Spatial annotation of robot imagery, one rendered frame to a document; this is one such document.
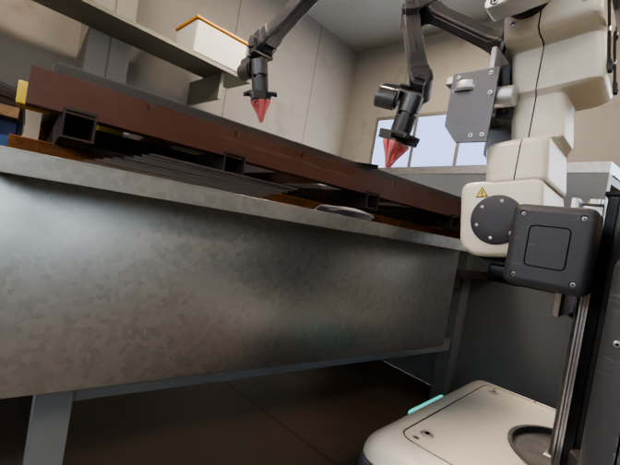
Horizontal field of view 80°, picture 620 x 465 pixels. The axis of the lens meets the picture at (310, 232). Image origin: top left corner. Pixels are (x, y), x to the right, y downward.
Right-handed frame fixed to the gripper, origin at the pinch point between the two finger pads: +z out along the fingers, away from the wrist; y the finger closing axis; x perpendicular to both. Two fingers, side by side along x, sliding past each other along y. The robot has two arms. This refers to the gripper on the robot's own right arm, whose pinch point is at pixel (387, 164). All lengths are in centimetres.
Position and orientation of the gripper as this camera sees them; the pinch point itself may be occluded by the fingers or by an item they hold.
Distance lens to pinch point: 109.3
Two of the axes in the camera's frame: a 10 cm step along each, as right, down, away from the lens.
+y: 5.3, 3.6, -7.7
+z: -3.1, 9.3, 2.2
